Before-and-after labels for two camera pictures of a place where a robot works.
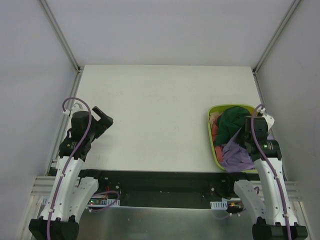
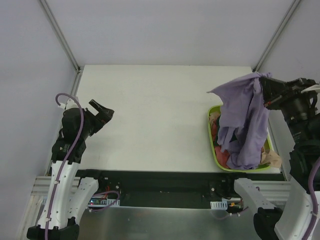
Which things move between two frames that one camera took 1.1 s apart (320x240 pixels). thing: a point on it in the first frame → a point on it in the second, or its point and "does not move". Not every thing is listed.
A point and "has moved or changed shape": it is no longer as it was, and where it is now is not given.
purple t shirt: x=236 y=157 has moved or changed shape
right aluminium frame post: x=270 y=44 does not move
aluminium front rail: x=43 y=185 does not move
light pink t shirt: x=213 y=116 does not move
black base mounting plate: x=168 y=188 does not move
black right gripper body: x=245 y=136 → x=279 y=96
